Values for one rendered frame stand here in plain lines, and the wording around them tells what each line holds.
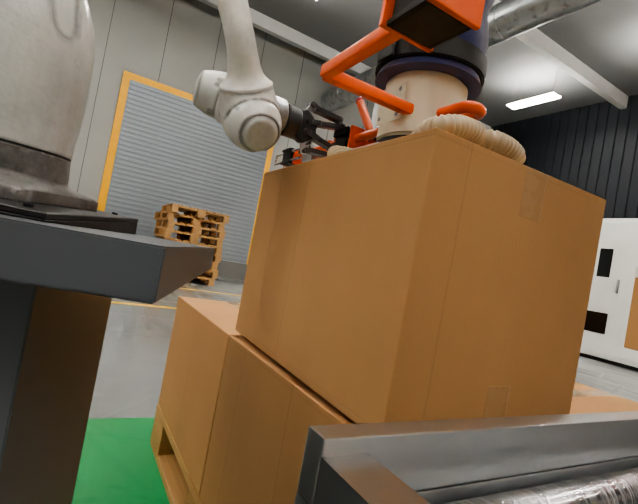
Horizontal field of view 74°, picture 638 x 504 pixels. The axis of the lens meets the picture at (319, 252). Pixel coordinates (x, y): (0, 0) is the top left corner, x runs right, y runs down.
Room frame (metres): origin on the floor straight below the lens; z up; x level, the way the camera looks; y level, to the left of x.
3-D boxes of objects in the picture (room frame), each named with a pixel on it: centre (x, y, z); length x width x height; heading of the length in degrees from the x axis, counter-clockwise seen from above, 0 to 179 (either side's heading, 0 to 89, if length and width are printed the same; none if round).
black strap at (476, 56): (0.88, -0.16, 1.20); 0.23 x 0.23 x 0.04
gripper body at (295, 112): (1.03, 0.11, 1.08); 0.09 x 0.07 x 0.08; 120
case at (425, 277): (0.88, -0.15, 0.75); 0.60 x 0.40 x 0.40; 29
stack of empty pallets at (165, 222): (7.84, 2.47, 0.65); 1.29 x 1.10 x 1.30; 30
